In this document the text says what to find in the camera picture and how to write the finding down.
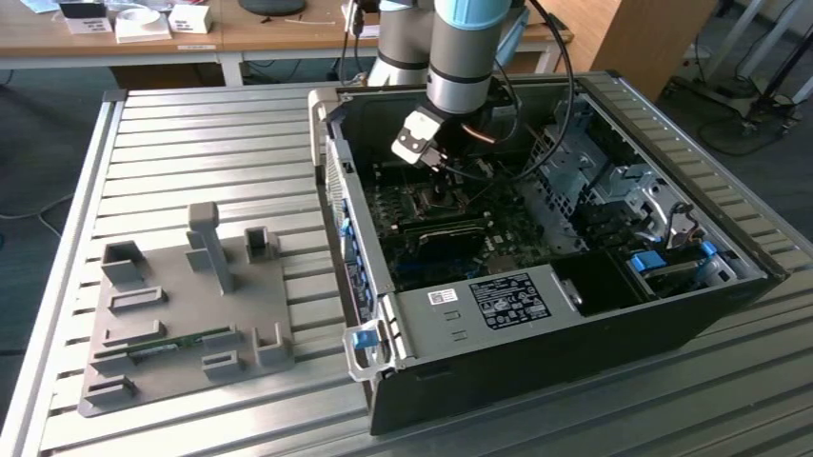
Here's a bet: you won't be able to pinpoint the metal socket cover frame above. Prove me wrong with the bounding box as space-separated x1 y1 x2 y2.
452 159 505 210

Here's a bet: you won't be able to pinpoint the CPU socket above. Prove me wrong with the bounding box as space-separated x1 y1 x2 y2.
406 180 462 220

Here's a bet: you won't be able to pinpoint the installed RAM stick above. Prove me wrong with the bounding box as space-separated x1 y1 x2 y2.
401 212 496 235

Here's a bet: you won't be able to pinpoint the green motherboard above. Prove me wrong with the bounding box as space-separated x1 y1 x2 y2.
365 159 591 291

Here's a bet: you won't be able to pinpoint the silver disk bay cage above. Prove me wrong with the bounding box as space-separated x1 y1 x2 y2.
520 84 667 256

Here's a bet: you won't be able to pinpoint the black graphics card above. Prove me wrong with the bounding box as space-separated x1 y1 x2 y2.
381 227 488 291

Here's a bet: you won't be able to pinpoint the blue disk carrier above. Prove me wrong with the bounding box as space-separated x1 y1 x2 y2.
625 250 669 278

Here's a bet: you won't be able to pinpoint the silver power supply unit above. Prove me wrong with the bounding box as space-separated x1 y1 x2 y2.
381 265 584 370

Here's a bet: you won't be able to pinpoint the wooden desk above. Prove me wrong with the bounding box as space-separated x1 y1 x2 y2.
219 0 577 87
0 0 225 87

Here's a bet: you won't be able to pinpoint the blue plastic tab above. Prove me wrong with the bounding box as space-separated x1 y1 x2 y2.
696 241 723 287

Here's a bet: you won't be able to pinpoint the dark round object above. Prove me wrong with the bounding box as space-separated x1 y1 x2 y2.
238 0 308 15

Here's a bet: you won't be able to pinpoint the black PC case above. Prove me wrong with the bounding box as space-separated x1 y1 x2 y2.
306 70 796 437

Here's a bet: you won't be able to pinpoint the metal equipment stand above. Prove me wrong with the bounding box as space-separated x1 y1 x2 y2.
660 0 813 158

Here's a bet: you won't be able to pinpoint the white cube box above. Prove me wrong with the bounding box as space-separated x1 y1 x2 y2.
167 4 215 35

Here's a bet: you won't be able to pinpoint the grey parts rack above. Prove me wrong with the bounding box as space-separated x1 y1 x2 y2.
75 201 298 419

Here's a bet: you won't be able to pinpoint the white round stand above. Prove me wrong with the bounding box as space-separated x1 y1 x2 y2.
113 7 174 45

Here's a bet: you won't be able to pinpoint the loose green RAM stick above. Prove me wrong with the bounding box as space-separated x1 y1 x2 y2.
126 332 211 359

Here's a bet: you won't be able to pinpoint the small white labelled box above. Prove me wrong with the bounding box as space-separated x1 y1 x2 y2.
66 16 118 36

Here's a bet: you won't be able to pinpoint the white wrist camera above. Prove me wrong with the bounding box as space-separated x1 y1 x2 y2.
389 108 445 167

